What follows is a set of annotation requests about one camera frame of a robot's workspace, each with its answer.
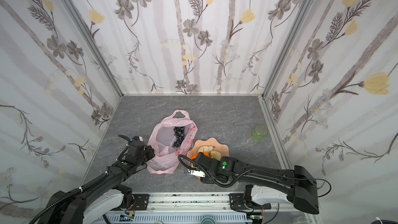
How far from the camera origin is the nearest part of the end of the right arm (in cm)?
52

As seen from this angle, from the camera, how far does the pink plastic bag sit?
820 millimetres

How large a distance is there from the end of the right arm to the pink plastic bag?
0.29 meters
